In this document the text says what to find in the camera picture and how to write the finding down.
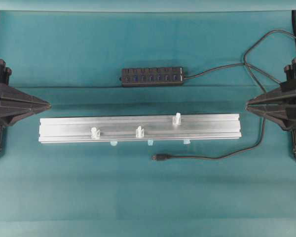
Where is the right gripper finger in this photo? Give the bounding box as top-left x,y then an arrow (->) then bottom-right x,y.
246,82 -> 296,108
246,106 -> 296,131

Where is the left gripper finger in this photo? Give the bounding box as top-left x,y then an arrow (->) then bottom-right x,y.
0,105 -> 51,127
0,83 -> 50,107

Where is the black USB cable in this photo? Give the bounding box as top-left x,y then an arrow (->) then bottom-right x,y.
151,30 -> 296,162

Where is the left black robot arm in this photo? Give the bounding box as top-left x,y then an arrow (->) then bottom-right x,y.
0,59 -> 51,151

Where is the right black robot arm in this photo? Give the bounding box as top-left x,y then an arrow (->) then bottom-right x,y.
246,58 -> 296,158

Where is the aluminium extrusion rail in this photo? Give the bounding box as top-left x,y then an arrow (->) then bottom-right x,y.
38,113 -> 242,143

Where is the left white zip-tie ring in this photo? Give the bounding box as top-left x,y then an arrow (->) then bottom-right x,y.
90,127 -> 102,140

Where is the right white zip-tie ring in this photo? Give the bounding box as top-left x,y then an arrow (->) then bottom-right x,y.
172,112 -> 183,126

